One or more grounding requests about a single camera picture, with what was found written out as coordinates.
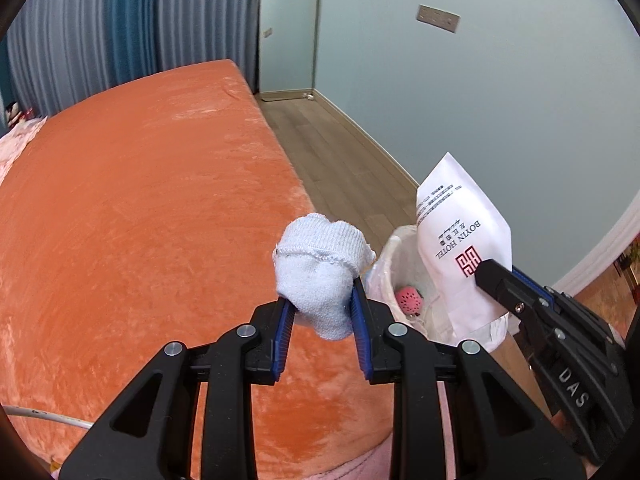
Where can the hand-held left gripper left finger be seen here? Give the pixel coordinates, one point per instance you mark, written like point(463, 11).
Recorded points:
point(282, 340)

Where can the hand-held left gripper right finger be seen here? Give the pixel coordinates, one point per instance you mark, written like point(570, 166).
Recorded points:
point(360, 330)

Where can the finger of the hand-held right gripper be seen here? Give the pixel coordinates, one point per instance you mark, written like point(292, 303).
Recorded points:
point(537, 287)
point(505, 285)

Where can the trash bin with white liner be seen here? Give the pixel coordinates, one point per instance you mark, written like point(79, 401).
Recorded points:
point(390, 270)

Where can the white sock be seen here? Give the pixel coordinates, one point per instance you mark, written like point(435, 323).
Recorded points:
point(315, 280)

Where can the white printed paper bag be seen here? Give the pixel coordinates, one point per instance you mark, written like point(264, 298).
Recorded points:
point(455, 220)

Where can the pink perforated ball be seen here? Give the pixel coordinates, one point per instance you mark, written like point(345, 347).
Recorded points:
point(410, 301)

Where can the orange plush blanket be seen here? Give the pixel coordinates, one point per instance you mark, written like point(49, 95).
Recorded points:
point(150, 210)

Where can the pink quilt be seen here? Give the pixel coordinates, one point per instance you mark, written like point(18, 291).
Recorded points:
point(15, 145)

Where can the grey and blue curtain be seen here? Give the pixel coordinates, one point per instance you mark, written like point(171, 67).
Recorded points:
point(150, 20)

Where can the small plush toy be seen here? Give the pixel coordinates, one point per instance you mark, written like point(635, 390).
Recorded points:
point(15, 112)

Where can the pale door with gold frame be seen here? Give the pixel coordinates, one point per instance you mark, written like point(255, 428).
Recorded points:
point(287, 20)

